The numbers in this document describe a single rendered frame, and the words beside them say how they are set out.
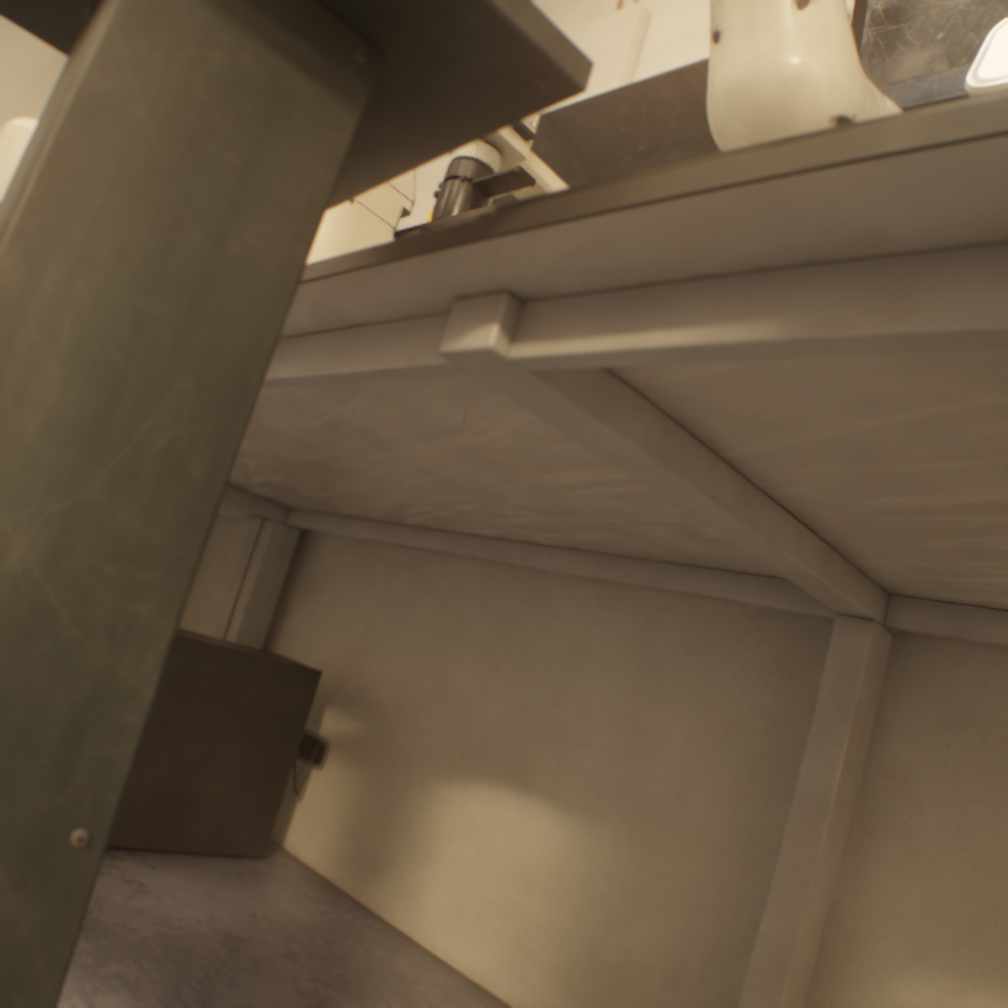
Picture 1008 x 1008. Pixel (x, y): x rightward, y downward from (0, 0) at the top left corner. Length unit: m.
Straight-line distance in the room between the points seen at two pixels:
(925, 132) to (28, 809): 0.43
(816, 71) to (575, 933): 1.17
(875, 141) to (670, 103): 1.39
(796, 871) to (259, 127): 0.96
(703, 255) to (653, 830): 1.00
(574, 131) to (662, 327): 1.45
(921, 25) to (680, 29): 1.43
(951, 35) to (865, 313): 0.55
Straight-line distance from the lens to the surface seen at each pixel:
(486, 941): 1.51
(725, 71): 0.64
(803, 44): 0.63
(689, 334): 0.44
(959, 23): 0.93
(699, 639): 1.31
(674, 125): 1.69
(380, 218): 0.95
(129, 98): 0.39
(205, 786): 1.69
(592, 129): 1.84
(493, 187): 1.14
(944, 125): 0.36
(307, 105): 0.42
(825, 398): 0.57
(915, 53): 0.92
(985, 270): 0.40
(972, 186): 0.37
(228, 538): 2.47
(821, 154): 0.37
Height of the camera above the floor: 0.51
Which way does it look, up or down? 9 degrees up
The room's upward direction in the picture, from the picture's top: 17 degrees clockwise
